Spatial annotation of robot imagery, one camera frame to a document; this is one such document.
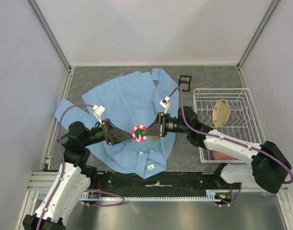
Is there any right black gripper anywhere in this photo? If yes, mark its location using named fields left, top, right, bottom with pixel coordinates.
left=141, top=112, right=189, bottom=138

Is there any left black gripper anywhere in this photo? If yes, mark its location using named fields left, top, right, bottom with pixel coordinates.
left=82, top=118, right=133, bottom=146

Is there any pink flower plush brooch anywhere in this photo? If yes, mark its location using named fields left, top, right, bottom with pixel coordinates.
left=132, top=125, right=147, bottom=142

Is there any light blue shirt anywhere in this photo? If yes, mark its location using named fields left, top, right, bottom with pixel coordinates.
left=53, top=67, right=180, bottom=178

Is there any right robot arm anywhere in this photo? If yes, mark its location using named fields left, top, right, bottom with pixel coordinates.
left=135, top=106, right=293, bottom=194

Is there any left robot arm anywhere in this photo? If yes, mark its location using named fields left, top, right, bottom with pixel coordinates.
left=23, top=119, right=133, bottom=230

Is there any pink ceramic cup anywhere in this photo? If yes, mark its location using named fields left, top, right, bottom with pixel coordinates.
left=213, top=151, right=233, bottom=161

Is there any beige ceramic plate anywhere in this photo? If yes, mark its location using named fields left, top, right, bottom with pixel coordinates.
left=212, top=99, right=230, bottom=127

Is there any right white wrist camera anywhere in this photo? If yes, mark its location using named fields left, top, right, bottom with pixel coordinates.
left=159, top=96, right=170, bottom=115

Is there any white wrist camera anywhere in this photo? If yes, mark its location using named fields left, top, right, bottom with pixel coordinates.
left=159, top=96, right=170, bottom=115
left=93, top=105, right=106, bottom=124

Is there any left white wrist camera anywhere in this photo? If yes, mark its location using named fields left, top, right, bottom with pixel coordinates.
left=93, top=105, right=106, bottom=124

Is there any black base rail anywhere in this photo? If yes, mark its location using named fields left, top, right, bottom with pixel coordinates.
left=90, top=171, right=240, bottom=197

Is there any black plastic frame back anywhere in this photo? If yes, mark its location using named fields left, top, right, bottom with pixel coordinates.
left=178, top=75, right=192, bottom=92

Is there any white slotted cable duct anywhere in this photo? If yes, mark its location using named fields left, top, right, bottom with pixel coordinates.
left=37, top=189, right=240, bottom=201

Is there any white wire dish rack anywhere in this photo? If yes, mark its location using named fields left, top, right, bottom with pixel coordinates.
left=193, top=88, right=273, bottom=165

